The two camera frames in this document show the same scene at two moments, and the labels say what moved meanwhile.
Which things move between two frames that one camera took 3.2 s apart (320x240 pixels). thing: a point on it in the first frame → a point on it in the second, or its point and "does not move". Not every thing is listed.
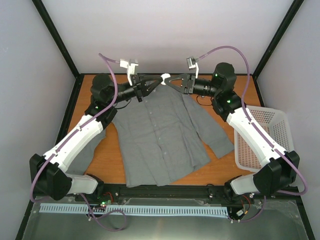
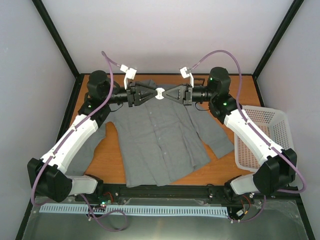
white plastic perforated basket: (275, 124) does not move
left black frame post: (57, 37) does not move
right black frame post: (292, 12) does not move
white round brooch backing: (164, 76) → (159, 91)
